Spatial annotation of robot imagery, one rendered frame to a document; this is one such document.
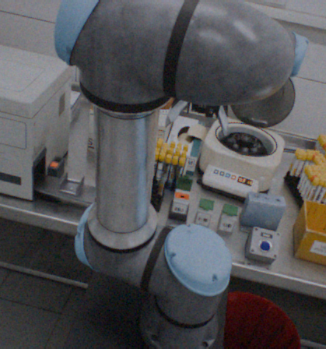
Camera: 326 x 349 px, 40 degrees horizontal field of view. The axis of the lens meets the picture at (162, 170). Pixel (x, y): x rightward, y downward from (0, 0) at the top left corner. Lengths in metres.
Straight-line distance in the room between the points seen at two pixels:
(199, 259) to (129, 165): 0.22
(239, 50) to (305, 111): 1.25
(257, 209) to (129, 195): 0.64
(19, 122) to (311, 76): 0.98
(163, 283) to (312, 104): 1.07
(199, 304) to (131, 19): 0.48
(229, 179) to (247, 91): 0.90
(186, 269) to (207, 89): 0.34
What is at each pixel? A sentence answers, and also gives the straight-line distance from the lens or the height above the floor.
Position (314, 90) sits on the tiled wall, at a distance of 1.65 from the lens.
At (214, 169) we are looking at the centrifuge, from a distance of 1.37.
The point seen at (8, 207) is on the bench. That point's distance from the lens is 1.24.
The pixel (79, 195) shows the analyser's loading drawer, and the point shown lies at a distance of 1.20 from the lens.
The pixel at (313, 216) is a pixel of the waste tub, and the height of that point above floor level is 0.93.
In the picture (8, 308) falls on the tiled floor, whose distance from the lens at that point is 2.12.
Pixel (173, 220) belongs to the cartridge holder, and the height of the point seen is 0.89.
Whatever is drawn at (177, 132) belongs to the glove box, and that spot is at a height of 0.94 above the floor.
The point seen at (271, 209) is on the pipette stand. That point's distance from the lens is 1.24.
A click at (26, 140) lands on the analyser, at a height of 1.07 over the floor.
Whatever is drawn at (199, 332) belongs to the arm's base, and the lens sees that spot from 0.84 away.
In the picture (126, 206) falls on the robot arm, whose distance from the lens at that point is 0.66.
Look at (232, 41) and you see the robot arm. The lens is 0.44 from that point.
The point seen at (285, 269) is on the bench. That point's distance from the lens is 1.21.
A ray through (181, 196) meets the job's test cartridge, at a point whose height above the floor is 0.95.
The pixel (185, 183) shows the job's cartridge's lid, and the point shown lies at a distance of 1.20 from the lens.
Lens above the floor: 1.68
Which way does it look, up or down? 35 degrees down
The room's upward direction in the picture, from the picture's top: 11 degrees clockwise
